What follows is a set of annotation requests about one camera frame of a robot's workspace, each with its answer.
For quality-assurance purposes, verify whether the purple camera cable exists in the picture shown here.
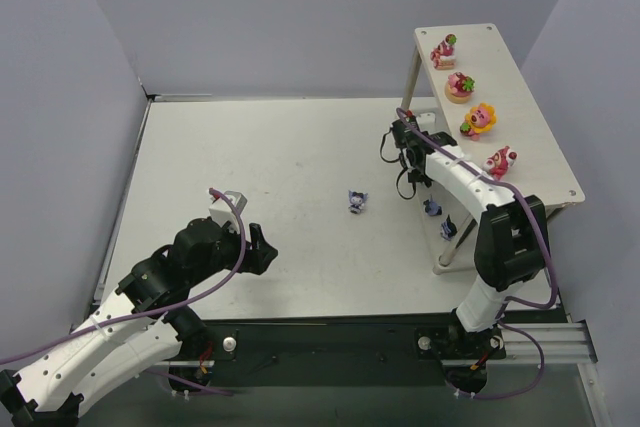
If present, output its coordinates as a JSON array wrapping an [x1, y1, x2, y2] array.
[[395, 107, 561, 311], [0, 187, 249, 366]]

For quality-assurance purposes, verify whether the pink bear sunflower toy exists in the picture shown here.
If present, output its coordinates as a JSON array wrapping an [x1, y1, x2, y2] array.
[[459, 103, 497, 141]]

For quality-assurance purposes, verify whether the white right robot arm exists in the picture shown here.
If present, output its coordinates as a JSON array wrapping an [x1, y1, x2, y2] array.
[[391, 108, 558, 333]]

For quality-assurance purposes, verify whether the pink bear strawberry hat toy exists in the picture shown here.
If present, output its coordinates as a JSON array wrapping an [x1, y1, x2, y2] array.
[[482, 146, 518, 181]]

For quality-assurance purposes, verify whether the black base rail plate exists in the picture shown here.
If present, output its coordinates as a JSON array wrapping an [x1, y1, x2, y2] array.
[[169, 313, 506, 390]]

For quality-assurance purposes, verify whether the purple black figurine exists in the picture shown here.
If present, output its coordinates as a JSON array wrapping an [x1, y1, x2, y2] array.
[[440, 216, 458, 241]]

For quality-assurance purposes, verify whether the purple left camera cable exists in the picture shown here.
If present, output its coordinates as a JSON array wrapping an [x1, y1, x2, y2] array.
[[0, 187, 249, 366]]

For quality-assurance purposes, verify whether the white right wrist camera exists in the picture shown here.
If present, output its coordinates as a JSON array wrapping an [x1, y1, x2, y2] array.
[[407, 112, 436, 135]]

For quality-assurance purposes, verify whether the aluminium extrusion rail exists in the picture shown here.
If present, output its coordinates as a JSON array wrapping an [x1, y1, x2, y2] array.
[[439, 286, 599, 366]]

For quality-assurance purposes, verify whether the pink bear donut toy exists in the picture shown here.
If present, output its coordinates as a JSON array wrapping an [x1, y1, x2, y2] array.
[[444, 72, 475, 104]]

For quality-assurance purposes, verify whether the white two-tier shelf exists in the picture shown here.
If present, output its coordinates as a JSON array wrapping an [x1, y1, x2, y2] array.
[[399, 24, 585, 278]]

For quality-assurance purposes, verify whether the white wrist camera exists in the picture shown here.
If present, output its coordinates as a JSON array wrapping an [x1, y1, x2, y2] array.
[[407, 112, 436, 135], [208, 188, 247, 234]]

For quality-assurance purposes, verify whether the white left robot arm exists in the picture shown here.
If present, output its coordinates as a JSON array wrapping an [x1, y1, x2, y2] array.
[[1, 218, 278, 426]]

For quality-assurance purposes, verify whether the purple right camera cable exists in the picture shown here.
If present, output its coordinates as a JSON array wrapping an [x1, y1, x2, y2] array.
[[395, 107, 561, 311]]

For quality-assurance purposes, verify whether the pink bear cake slice toy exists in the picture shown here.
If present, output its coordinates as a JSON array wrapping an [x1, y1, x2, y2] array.
[[430, 34, 457, 70]]

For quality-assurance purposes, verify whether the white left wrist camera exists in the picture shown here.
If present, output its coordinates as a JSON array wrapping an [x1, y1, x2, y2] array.
[[208, 188, 247, 234]]

